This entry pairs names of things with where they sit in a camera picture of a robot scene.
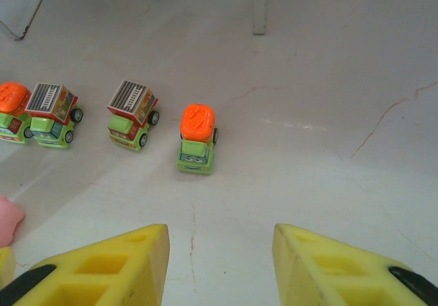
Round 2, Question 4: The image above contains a green toy truck orange top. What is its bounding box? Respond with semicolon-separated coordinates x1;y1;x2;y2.
0;81;32;146
175;103;220;177

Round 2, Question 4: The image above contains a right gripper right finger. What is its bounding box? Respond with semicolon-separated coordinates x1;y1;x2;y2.
272;222;438;306

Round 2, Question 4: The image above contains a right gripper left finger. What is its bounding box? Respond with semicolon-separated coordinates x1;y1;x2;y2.
0;222;171;306

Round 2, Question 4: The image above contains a pink plastic pig toy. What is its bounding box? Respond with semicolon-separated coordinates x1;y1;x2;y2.
0;194;27;248

